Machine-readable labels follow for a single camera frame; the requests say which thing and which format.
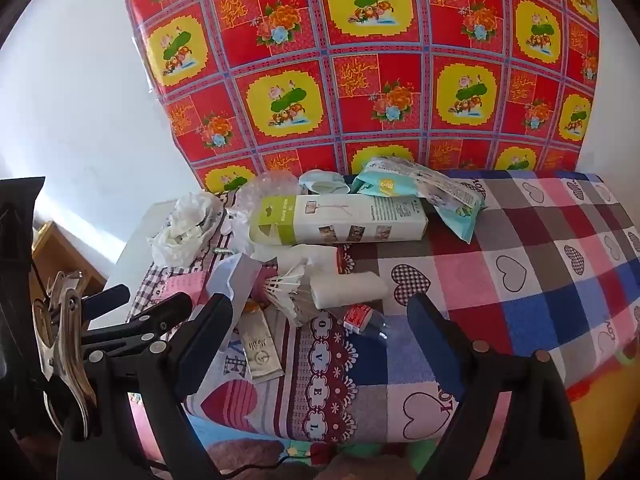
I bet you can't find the clear plastic bottle red label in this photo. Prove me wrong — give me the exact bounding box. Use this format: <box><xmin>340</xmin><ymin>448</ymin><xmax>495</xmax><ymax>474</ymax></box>
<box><xmin>342</xmin><ymin>302</ymin><xmax>397</xmax><ymax>345</ymax></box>

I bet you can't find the white tissue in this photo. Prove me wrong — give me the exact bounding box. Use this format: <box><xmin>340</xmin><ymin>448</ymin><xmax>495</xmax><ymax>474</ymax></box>
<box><xmin>309</xmin><ymin>271</ymin><xmax>390</xmax><ymax>309</ymax></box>

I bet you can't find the metal spring clamp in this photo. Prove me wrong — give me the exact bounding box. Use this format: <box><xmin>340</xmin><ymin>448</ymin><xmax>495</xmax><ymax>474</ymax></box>
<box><xmin>31</xmin><ymin>270</ymin><xmax>98</xmax><ymax>438</ymax></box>

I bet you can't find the clear plastic bag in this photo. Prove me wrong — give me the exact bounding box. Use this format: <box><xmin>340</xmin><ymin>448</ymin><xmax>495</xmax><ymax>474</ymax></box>
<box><xmin>222</xmin><ymin>171</ymin><xmax>303</xmax><ymax>253</ymax></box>

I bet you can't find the beige sachet packet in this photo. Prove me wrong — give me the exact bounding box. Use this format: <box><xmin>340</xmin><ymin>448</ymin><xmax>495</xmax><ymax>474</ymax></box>
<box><xmin>239</xmin><ymin>305</ymin><xmax>286</xmax><ymax>386</ymax></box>

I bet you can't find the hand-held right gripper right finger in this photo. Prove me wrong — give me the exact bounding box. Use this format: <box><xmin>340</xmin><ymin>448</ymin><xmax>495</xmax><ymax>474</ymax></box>
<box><xmin>407</xmin><ymin>292</ymin><xmax>586</xmax><ymax>480</ymax></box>

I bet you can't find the red floral plastic sheet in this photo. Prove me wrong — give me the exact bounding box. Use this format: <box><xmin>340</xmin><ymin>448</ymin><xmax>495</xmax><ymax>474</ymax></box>
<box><xmin>114</xmin><ymin>0</ymin><xmax>601</xmax><ymax>196</ymax></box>

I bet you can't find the white crumpled plastic bag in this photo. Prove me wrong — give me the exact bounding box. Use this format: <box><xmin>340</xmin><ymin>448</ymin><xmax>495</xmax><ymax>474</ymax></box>
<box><xmin>149</xmin><ymin>191</ymin><xmax>225</xmax><ymax>267</ymax></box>

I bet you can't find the pale blue plastic wrapper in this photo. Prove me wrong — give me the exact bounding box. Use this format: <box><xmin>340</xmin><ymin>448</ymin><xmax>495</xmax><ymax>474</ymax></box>
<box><xmin>299</xmin><ymin>170</ymin><xmax>352</xmax><ymax>196</ymax></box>

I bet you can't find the pink paper piece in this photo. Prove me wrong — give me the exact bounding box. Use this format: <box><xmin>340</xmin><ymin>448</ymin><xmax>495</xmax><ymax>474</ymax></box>
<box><xmin>164</xmin><ymin>271</ymin><xmax>210</xmax><ymax>307</ymax></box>

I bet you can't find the teal wet wipes wrapper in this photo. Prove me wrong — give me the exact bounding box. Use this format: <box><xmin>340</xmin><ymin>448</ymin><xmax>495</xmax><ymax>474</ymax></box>
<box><xmin>350</xmin><ymin>156</ymin><xmax>487</xmax><ymax>244</ymax></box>

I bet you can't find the wooden desk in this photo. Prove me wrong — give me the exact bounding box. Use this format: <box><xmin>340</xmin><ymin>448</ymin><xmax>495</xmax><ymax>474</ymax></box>
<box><xmin>30</xmin><ymin>220</ymin><xmax>108</xmax><ymax>311</ymax></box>

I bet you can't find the white bed frame panel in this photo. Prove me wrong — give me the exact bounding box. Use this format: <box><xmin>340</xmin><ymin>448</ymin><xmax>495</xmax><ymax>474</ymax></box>
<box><xmin>87</xmin><ymin>200</ymin><xmax>178</xmax><ymax>331</ymax></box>

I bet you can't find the pale blue plastic tray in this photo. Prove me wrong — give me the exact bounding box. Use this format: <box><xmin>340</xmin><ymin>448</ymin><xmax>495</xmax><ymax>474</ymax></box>
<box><xmin>205</xmin><ymin>252</ymin><xmax>265</xmax><ymax>321</ymax></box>

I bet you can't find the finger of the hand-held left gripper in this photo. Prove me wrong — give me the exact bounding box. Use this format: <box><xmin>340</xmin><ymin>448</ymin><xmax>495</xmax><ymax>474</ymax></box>
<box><xmin>80</xmin><ymin>284</ymin><xmax>132</xmax><ymax>321</ymax></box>
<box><xmin>80</xmin><ymin>292</ymin><xmax>193</xmax><ymax>361</ymax></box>

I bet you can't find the plaid heart-print bedsheet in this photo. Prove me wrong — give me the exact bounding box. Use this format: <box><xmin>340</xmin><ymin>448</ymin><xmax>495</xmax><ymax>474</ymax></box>
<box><xmin>125</xmin><ymin>169</ymin><xmax>640</xmax><ymax>448</ymax></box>

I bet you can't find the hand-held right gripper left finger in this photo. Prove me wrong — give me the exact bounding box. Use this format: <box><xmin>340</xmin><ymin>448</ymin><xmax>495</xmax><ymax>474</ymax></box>
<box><xmin>57</xmin><ymin>293</ymin><xmax>235</xmax><ymax>480</ymax></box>

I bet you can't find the green and white cardboard box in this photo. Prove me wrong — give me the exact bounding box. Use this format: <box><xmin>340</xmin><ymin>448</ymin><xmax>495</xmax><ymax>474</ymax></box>
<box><xmin>248</xmin><ymin>192</ymin><xmax>429</xmax><ymax>247</ymax></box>

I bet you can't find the black cable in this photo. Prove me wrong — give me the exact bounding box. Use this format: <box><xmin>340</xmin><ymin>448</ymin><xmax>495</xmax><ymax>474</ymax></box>
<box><xmin>147</xmin><ymin>440</ymin><xmax>321</xmax><ymax>480</ymax></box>

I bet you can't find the colourful foam floor mat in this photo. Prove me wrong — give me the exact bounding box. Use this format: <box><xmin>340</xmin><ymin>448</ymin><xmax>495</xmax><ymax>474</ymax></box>
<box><xmin>127</xmin><ymin>392</ymin><xmax>451</xmax><ymax>480</ymax></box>

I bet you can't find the white feather shuttlecock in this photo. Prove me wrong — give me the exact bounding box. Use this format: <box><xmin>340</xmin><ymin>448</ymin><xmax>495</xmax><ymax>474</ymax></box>
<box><xmin>260</xmin><ymin>264</ymin><xmax>323</xmax><ymax>328</ymax></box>

